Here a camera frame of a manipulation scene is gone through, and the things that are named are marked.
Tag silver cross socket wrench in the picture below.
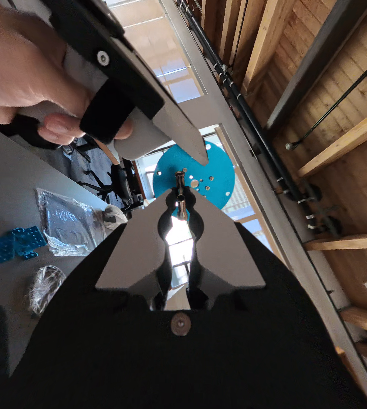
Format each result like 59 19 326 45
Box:
174 171 191 222

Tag blue round metal plate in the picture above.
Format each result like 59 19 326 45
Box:
152 140 236 221

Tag person's left hand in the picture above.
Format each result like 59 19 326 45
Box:
0 3 135 147

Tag clear plastic bag dark contents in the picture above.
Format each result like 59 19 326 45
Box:
36 188 107 257

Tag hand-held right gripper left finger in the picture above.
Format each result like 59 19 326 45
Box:
95 189 175 311

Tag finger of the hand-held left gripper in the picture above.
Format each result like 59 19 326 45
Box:
153 96 210 167

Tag black ceiling pipes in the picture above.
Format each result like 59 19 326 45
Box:
175 0 342 238

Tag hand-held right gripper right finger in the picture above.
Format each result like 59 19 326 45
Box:
183 187 266 311

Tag window with roller blind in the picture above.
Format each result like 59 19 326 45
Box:
110 0 210 103

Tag white plastic bag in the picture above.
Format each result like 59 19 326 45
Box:
103 204 129 230

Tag crumpled clear plastic bag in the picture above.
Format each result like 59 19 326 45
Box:
28 265 67 317

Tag black office chair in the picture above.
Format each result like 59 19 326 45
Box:
78 137 146 213

